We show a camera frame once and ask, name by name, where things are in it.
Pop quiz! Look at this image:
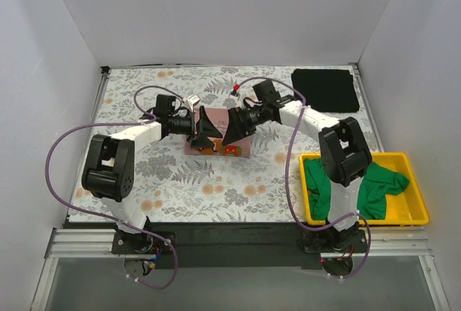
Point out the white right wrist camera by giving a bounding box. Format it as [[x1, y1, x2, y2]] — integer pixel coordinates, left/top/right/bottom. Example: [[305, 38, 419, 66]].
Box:
[[230, 84, 244, 108]]

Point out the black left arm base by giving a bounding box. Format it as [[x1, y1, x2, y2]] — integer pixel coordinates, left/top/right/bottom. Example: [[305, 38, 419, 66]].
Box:
[[111, 231, 171, 255]]

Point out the green t shirt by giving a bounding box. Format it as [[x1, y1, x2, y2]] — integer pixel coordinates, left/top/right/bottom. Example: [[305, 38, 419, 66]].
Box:
[[303, 158, 410, 220]]

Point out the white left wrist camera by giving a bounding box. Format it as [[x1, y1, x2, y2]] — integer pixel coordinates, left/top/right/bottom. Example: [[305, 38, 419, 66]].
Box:
[[183, 94, 200, 112]]

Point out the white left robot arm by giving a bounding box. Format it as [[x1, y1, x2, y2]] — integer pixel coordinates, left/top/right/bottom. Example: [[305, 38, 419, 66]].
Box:
[[81, 94, 223, 242]]

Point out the yellow plastic bin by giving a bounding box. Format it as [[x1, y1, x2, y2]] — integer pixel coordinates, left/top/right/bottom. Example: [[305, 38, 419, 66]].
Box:
[[298, 152, 429, 226]]

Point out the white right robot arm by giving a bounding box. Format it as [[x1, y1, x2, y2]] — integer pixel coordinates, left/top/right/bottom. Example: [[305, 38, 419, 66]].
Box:
[[223, 76, 372, 234]]

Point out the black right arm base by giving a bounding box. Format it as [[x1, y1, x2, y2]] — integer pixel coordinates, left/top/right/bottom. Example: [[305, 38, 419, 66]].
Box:
[[297, 230, 367, 253]]

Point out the folded black t shirt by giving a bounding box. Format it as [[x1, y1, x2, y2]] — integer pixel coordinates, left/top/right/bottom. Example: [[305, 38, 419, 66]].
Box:
[[291, 68, 360, 113]]

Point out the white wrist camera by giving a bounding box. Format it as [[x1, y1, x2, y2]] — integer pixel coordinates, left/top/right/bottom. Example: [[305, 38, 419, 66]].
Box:
[[183, 94, 200, 112], [230, 84, 244, 108]]

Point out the floral patterned table mat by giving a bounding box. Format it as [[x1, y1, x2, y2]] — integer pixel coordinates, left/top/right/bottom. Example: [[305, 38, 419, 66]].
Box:
[[68, 65, 382, 223]]

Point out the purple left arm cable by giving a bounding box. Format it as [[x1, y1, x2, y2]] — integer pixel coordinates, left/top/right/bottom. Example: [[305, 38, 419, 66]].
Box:
[[45, 85, 192, 290]]

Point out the pink t shirt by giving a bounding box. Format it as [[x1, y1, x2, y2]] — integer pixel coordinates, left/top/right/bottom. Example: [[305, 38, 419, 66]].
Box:
[[184, 107, 251, 158]]

